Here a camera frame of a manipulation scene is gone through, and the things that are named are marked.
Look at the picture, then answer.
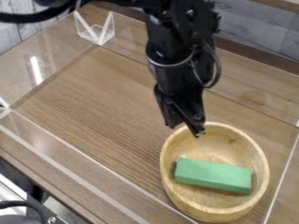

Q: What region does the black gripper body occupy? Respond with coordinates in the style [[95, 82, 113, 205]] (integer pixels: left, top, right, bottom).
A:
[[145, 8, 223, 117]]

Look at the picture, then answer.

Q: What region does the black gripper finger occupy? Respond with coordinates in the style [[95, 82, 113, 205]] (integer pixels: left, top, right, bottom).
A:
[[154, 85, 183, 129], [173, 99, 206, 138]]

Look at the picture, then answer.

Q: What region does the round wooden bowl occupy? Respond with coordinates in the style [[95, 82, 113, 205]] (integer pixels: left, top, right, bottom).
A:
[[161, 122, 270, 223]]

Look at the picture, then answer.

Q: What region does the green rectangular block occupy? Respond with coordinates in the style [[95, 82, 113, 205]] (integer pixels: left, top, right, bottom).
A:
[[174, 157, 253, 194]]

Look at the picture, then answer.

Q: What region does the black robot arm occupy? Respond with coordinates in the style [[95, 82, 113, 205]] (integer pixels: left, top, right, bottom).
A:
[[97, 0, 222, 137]]

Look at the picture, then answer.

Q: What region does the clear acrylic corner bracket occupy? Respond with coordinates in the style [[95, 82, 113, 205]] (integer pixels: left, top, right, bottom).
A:
[[74, 11, 115, 46]]

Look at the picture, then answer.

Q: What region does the clear acrylic enclosure wall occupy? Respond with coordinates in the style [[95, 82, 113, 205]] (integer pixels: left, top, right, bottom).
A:
[[0, 3, 299, 224]]

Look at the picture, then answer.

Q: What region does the black metal frame bracket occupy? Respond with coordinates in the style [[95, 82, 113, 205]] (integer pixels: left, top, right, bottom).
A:
[[26, 185, 76, 224]]

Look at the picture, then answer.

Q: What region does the black cable at corner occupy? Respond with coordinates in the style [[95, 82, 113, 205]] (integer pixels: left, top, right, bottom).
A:
[[0, 200, 38, 224]]

